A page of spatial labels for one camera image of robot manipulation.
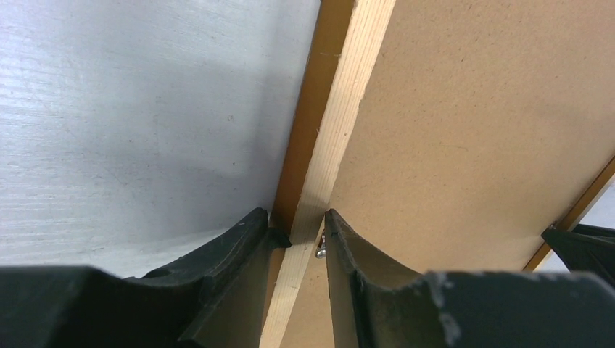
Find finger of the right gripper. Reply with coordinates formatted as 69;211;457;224
541;224;614;286

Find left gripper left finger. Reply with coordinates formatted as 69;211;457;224
1;208;290;347

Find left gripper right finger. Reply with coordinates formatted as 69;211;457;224
324;210;614;347

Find wooden picture frame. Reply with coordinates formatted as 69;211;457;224
260;1;614;347

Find brown backing board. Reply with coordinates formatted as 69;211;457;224
260;1;614;347

